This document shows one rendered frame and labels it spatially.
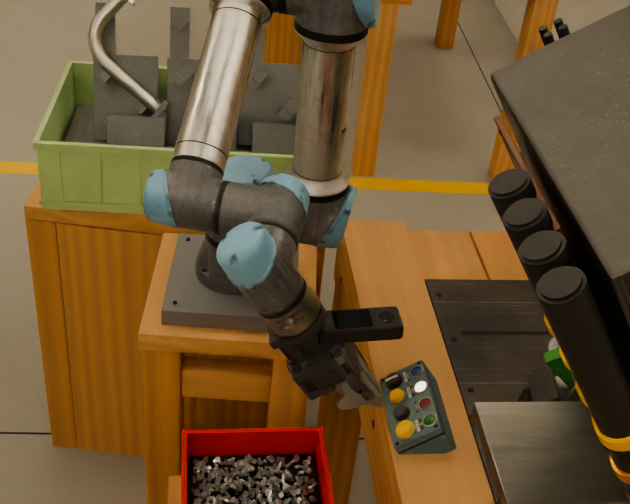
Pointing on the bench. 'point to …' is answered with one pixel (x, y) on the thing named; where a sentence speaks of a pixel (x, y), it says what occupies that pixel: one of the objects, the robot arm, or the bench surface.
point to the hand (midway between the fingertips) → (380, 397)
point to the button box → (436, 442)
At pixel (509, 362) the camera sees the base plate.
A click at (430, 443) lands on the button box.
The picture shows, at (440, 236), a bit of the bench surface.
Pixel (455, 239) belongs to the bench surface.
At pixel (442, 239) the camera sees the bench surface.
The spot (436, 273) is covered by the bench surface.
